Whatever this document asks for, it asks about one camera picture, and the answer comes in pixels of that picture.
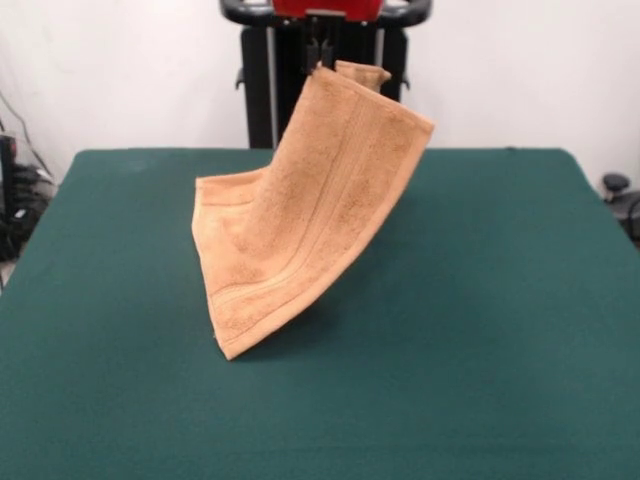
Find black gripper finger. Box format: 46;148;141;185
302;15;321;69
318;15;335;70

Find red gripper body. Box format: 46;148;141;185
272;0;384;24

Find orange terry towel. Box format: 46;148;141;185
193;59;435;361

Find black office chair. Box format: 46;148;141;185
602;172;640;251

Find black electronics box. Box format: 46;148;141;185
0;132;19;211

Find dark green table cloth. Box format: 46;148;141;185
0;147;640;480

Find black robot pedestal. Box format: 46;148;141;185
234;22;412;150

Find black cable bundle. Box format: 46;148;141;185
0;164;56;261

